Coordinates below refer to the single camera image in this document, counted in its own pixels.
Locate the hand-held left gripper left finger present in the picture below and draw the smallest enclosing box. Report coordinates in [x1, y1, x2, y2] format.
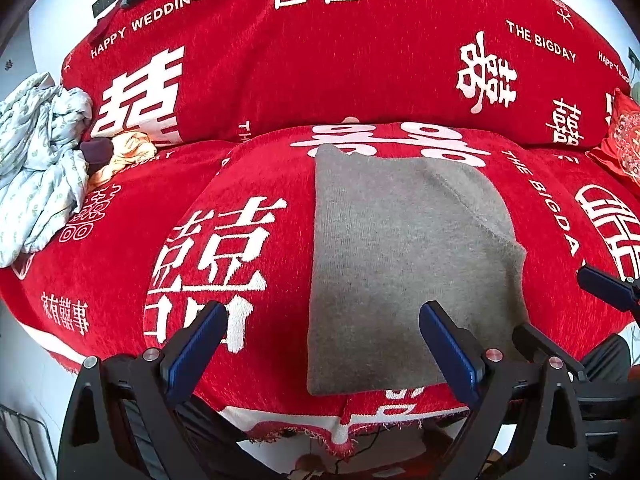
[57, 300, 229, 480]

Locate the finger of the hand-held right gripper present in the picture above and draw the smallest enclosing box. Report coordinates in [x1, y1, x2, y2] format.
[576, 265, 640, 314]
[512, 324, 589, 384]

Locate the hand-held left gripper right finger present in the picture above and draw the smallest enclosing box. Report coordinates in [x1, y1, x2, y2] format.
[419, 301, 593, 480]

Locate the grey knit sweater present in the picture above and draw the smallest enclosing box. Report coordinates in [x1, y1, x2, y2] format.
[306, 143, 531, 397]

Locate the red embroidered cushion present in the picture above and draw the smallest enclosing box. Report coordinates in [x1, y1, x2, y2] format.
[586, 87, 640, 187]

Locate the orange cloth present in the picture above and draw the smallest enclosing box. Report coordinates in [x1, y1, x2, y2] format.
[87, 131, 157, 192]

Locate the dark maroon cloth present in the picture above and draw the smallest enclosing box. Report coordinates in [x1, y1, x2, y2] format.
[80, 137, 115, 166]

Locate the pale floral quilt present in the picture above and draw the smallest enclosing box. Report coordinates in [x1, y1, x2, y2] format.
[0, 72, 96, 269]

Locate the red printed sofa cover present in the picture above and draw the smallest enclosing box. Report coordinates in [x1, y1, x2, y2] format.
[0, 0, 640, 461]

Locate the black wire rack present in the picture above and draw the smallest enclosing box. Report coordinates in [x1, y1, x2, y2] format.
[0, 404, 57, 480]

